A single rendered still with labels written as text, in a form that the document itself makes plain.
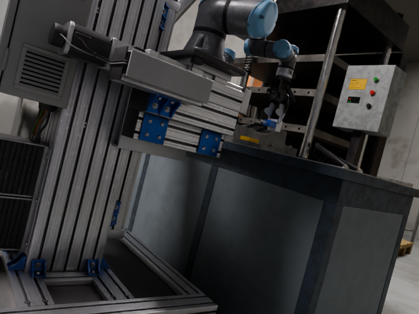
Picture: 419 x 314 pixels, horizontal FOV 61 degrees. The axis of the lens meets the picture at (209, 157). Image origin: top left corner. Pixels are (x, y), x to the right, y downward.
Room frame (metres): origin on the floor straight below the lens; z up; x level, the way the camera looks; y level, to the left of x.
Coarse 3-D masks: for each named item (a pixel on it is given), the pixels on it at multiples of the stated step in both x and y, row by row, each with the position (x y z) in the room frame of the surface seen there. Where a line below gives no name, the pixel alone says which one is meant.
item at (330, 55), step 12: (336, 12) 2.30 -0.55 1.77; (336, 24) 2.27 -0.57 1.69; (336, 36) 2.26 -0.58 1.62; (336, 48) 2.27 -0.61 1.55; (384, 48) 2.73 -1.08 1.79; (324, 60) 2.28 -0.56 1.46; (384, 60) 2.70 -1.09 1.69; (324, 72) 2.27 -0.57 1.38; (264, 84) 3.59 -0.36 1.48; (324, 84) 2.27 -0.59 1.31; (312, 108) 2.28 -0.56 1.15; (312, 120) 2.27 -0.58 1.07; (312, 132) 2.27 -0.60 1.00; (300, 156) 2.28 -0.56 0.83; (360, 156) 2.70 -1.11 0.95
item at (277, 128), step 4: (260, 120) 1.63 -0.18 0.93; (264, 120) 1.65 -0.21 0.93; (268, 120) 1.67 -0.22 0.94; (272, 120) 1.70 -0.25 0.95; (276, 120) 1.68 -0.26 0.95; (264, 124) 1.68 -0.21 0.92; (268, 124) 1.66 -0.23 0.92; (272, 124) 1.66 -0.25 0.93; (276, 124) 1.68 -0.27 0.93; (280, 124) 1.69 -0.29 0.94; (268, 128) 1.71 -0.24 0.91; (272, 128) 1.69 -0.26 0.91; (276, 128) 1.68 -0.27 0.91; (280, 128) 1.70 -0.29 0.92
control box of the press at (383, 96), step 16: (352, 80) 2.25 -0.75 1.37; (368, 80) 2.17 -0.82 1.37; (384, 80) 2.10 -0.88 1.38; (400, 80) 2.14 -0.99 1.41; (352, 96) 2.23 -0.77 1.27; (368, 96) 2.15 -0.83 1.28; (384, 96) 2.08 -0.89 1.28; (336, 112) 2.29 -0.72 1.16; (352, 112) 2.21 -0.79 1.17; (368, 112) 2.13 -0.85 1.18; (384, 112) 2.08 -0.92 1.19; (352, 128) 2.19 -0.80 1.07; (368, 128) 2.11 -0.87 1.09; (384, 128) 2.11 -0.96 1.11; (352, 144) 2.22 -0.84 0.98; (352, 160) 2.20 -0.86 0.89
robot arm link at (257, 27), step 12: (240, 0) 1.16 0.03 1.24; (252, 0) 1.14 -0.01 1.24; (264, 0) 1.13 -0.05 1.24; (276, 0) 1.25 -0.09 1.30; (228, 12) 1.16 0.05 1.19; (240, 12) 1.14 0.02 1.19; (252, 12) 1.12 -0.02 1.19; (264, 12) 1.12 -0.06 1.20; (276, 12) 1.18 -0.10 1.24; (228, 24) 1.17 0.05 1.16; (240, 24) 1.15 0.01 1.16; (252, 24) 1.14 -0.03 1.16; (264, 24) 1.14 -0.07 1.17; (252, 36) 1.18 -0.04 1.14; (264, 36) 1.18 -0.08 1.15
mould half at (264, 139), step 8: (240, 128) 1.71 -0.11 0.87; (248, 128) 1.74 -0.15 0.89; (256, 128) 1.96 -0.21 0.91; (232, 136) 1.70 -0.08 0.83; (240, 136) 1.72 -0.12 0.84; (248, 136) 1.75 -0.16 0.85; (256, 136) 1.79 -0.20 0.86; (264, 136) 1.82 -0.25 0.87; (272, 136) 1.86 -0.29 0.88; (280, 136) 1.90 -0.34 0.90; (264, 144) 1.83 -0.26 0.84; (272, 144) 1.87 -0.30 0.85; (280, 144) 1.91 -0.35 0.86; (280, 152) 1.92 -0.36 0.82; (288, 152) 1.96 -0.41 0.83; (296, 152) 2.01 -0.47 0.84
